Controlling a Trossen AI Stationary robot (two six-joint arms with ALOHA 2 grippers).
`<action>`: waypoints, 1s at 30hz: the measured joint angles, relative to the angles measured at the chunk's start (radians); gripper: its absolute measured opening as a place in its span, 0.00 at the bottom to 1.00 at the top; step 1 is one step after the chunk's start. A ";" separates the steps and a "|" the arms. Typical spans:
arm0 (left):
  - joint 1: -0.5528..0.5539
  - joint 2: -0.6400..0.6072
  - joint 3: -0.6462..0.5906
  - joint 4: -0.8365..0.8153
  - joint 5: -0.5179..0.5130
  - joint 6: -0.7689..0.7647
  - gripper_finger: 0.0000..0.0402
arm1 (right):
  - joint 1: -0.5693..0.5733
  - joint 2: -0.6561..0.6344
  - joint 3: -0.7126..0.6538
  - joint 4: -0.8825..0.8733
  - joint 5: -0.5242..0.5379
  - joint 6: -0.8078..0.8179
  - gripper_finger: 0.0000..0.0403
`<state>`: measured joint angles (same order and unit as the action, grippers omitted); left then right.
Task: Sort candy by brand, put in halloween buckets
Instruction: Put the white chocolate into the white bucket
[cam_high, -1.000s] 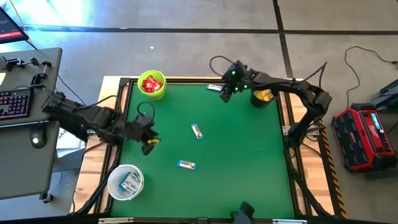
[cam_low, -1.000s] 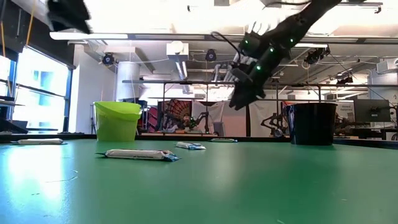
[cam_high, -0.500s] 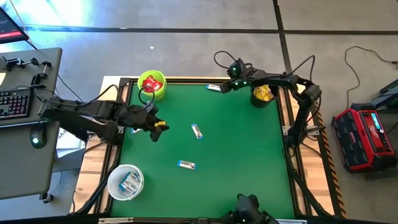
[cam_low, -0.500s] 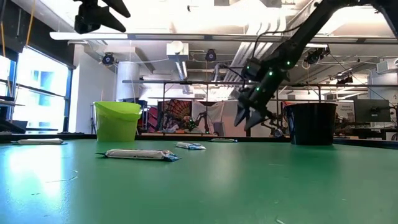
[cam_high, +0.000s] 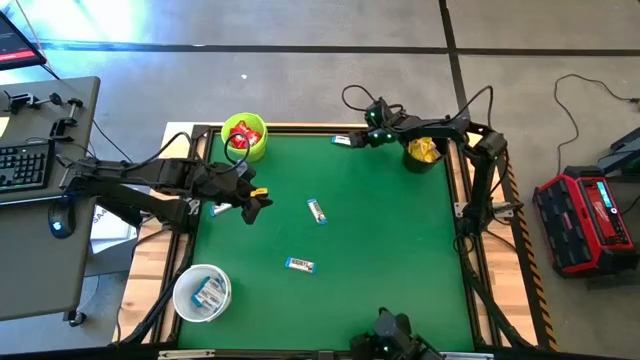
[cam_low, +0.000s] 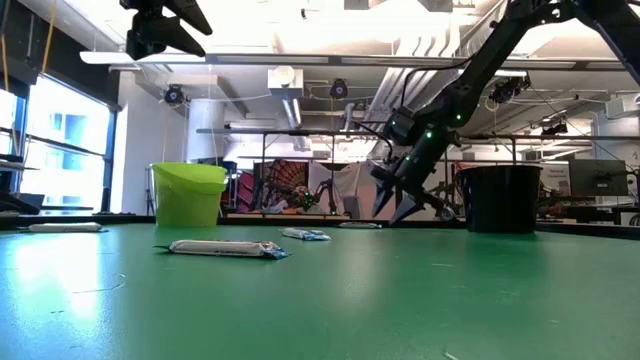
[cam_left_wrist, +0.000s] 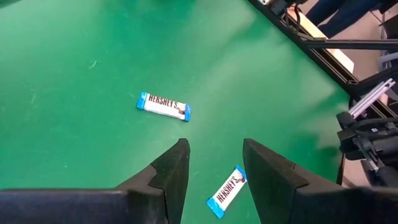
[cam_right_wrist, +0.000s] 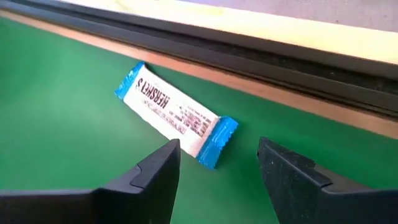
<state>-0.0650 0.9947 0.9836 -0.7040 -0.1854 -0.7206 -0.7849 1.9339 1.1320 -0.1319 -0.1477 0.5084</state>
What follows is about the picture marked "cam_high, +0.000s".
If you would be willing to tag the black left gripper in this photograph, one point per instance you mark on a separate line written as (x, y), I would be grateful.
(225, 182)

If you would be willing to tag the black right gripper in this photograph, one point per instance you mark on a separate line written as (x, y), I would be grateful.
(382, 135)

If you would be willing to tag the white blue Hershey's bar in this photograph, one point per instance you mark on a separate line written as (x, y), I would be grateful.
(214, 291)
(301, 265)
(219, 209)
(317, 211)
(341, 140)
(201, 301)

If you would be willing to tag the red Skittles candy pack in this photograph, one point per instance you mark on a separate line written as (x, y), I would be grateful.
(239, 131)
(254, 137)

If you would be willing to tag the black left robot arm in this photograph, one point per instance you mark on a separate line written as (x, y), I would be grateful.
(150, 175)

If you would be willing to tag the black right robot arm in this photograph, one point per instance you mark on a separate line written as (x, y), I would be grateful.
(480, 175)

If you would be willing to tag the yellow tape tag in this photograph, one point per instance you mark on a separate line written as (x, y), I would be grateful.
(259, 191)

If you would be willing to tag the lime green plastic bucket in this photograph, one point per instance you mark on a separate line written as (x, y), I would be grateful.
(257, 152)

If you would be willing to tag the black plastic bucket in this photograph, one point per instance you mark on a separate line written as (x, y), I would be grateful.
(415, 165)

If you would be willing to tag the clear plastic bowl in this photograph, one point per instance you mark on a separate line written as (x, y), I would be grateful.
(182, 300)

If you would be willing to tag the white printed box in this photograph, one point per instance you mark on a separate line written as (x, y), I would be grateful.
(107, 232)

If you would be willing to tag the black device green light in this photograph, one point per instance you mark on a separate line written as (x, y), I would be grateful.
(395, 330)

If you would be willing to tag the black computer mouse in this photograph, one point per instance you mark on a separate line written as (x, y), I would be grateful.
(61, 225)

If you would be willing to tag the grey keyboard desk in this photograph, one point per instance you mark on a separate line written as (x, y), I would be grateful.
(75, 125)

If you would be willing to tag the black desk clamp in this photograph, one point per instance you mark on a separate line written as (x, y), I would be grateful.
(60, 129)
(20, 101)

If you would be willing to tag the grey mouse desk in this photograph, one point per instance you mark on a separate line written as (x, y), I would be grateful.
(40, 280)

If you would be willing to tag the black backlit keyboard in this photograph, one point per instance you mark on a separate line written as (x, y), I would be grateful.
(25, 167)

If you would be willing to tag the yellow black hazard strip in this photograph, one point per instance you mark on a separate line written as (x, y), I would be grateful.
(540, 300)

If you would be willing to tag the red black power station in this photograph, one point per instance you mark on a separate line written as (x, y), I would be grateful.
(595, 225)

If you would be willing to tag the dark equipment case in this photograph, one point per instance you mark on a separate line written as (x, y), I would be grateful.
(625, 157)

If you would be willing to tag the black computer monitor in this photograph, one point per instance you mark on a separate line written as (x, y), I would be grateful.
(15, 50)

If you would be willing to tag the silver aluminium bracket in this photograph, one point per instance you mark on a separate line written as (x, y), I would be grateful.
(465, 356)
(185, 354)

